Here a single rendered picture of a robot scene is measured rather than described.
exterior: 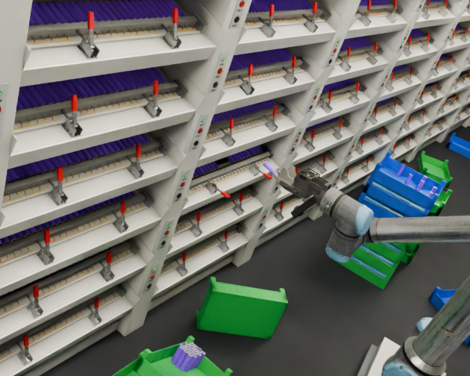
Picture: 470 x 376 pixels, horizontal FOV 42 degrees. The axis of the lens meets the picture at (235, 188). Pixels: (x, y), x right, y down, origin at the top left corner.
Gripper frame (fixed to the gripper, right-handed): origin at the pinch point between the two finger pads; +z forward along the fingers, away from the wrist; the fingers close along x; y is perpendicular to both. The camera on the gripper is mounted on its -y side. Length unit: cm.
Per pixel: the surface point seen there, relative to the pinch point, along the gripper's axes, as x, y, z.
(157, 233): 44.5, -16.3, 11.7
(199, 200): 25.2, -9.8, 12.1
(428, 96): -211, -8, 18
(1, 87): 109, 45, 7
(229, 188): 8.5, -9.8, 11.9
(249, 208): -16.9, -28.6, 14.6
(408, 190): -78, -14, -26
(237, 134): 9.5, 10.9, 14.5
